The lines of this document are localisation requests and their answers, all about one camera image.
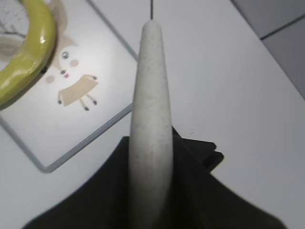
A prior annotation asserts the white-handled kitchen knife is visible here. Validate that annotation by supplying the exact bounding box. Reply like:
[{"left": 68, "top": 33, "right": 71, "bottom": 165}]
[{"left": 128, "top": 20, "right": 173, "bottom": 229}]

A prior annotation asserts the yellow plastic banana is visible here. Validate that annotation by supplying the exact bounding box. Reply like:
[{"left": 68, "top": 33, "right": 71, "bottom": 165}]
[{"left": 0, "top": 0, "right": 57, "bottom": 105}]

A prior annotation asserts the white grey-rimmed cutting board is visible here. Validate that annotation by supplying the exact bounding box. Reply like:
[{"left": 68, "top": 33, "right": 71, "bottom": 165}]
[{"left": 0, "top": 0, "right": 137, "bottom": 173}]

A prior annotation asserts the black knife stand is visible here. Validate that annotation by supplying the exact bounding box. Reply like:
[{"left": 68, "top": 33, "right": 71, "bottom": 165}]
[{"left": 25, "top": 132, "right": 285, "bottom": 229}]

